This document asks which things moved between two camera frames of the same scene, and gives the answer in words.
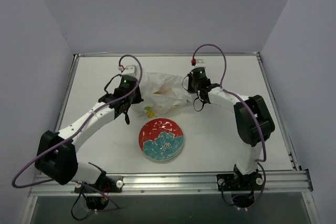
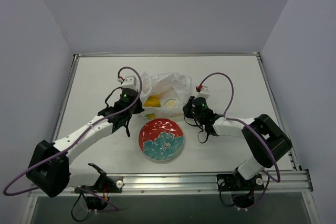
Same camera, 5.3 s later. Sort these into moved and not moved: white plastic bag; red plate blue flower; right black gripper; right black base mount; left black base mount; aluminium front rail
Moved: white plastic bag; right black gripper
Not moved: aluminium front rail; red plate blue flower; right black base mount; left black base mount
